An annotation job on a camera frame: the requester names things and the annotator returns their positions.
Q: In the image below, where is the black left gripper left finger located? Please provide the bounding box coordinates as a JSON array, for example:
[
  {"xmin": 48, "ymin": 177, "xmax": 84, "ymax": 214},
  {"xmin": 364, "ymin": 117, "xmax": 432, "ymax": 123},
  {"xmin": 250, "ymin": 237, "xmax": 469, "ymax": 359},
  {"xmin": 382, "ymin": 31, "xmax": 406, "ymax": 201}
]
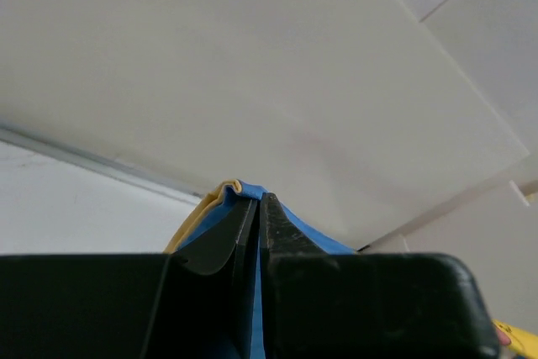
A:
[{"xmin": 170, "ymin": 198, "xmax": 257, "ymax": 358}]

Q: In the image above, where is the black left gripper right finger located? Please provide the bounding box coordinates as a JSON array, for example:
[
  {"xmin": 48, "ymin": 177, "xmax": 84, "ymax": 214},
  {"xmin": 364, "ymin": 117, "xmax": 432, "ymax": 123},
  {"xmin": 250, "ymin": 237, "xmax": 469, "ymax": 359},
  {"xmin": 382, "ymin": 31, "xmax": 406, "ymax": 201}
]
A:
[{"xmin": 259, "ymin": 193, "xmax": 356, "ymax": 358}]

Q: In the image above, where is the blue Pikachu placemat cloth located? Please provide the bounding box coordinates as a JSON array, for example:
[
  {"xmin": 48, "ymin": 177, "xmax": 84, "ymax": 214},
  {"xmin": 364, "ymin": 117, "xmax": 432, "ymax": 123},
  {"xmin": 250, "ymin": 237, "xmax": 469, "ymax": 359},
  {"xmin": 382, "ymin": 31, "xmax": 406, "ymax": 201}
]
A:
[{"xmin": 165, "ymin": 179, "xmax": 537, "ymax": 358}]

